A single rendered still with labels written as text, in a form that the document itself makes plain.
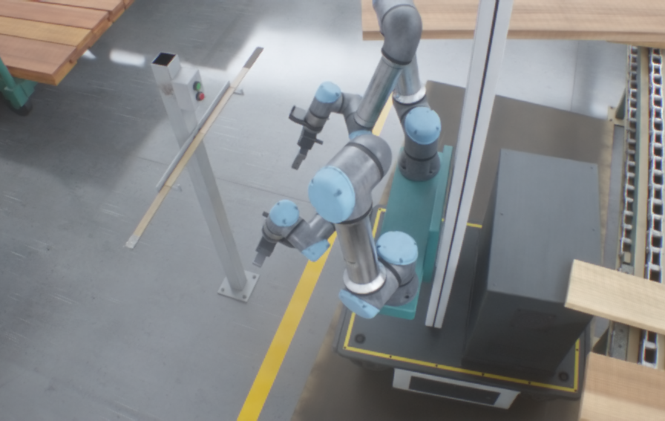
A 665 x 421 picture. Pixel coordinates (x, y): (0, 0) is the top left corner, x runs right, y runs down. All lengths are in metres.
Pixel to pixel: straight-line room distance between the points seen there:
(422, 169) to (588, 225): 0.58
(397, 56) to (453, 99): 1.78
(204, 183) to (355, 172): 0.91
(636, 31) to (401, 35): 1.24
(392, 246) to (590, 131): 2.04
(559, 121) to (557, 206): 1.56
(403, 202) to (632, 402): 0.96
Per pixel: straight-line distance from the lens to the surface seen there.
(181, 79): 1.77
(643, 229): 2.07
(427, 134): 1.97
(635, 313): 1.82
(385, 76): 1.78
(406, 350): 2.21
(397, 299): 1.80
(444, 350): 2.22
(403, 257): 1.65
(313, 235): 1.67
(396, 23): 1.72
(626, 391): 1.71
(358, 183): 1.30
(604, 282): 1.83
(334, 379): 2.51
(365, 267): 1.51
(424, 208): 2.04
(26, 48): 3.65
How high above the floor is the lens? 2.35
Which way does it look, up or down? 53 degrees down
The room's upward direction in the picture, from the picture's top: 6 degrees counter-clockwise
